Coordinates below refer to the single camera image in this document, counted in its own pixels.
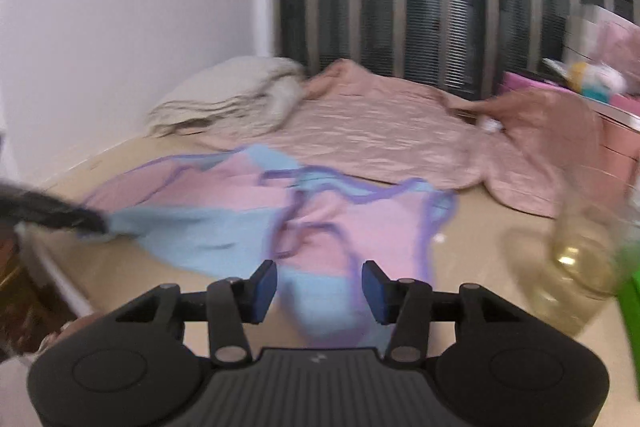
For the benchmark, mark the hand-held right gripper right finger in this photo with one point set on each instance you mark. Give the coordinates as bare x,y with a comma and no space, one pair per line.
376,292

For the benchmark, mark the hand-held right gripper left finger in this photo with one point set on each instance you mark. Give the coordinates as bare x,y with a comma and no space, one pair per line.
262,292

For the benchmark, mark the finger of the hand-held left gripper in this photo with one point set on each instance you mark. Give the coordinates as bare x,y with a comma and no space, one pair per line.
55,209

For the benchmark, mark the pink and blue garment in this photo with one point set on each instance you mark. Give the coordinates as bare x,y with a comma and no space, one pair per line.
225,207

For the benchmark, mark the pink quilted blanket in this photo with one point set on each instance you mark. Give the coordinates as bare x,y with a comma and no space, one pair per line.
390,132

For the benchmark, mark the cream knitted fringed scarf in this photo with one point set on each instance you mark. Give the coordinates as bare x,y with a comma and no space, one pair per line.
225,97

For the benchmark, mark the clear bottle of yellow liquid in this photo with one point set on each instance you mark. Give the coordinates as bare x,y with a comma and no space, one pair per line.
575,267

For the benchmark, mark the window with grey blinds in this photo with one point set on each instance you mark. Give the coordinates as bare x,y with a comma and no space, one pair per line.
385,7

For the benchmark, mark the pink storage box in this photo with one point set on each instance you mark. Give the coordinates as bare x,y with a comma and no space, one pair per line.
622,142

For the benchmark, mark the white plush toy yellow hair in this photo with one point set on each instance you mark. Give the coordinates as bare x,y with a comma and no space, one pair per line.
590,79

